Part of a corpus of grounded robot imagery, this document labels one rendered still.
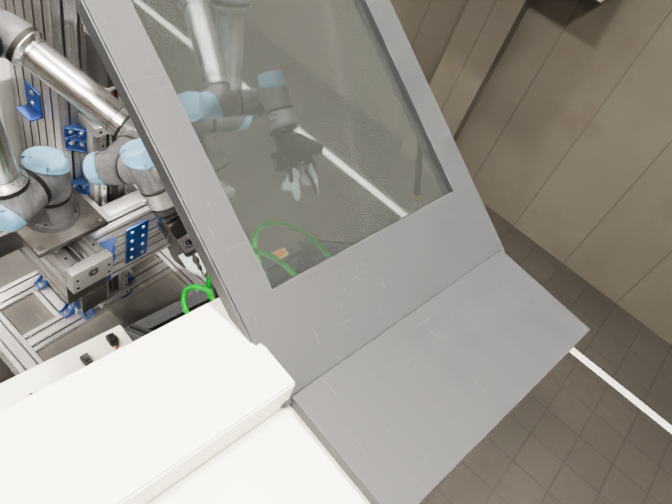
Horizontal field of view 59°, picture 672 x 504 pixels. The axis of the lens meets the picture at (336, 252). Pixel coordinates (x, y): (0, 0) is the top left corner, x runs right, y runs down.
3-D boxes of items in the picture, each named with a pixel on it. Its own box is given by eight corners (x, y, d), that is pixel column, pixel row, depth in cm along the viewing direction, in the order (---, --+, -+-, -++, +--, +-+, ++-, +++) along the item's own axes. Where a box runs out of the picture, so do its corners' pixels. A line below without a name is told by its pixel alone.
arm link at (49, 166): (81, 186, 171) (78, 151, 161) (50, 215, 162) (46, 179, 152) (44, 169, 172) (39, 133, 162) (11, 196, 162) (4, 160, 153)
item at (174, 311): (286, 269, 217) (295, 241, 206) (293, 278, 216) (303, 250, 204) (132, 351, 181) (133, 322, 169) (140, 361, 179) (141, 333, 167)
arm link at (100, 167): (119, 165, 142) (155, 164, 137) (90, 192, 134) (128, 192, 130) (103, 136, 137) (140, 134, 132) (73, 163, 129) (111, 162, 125)
